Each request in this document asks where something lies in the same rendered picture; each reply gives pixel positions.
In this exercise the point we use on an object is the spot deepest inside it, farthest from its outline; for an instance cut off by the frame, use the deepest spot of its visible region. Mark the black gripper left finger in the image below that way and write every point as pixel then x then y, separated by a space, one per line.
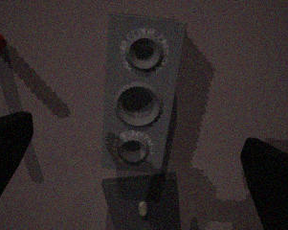
pixel 16 132

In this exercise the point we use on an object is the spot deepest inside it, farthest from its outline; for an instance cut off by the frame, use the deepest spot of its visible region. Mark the grey plate with round hole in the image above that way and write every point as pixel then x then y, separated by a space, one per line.
pixel 135 123

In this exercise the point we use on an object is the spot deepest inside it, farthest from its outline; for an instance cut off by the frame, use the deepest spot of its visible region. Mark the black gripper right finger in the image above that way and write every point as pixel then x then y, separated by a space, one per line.
pixel 266 171

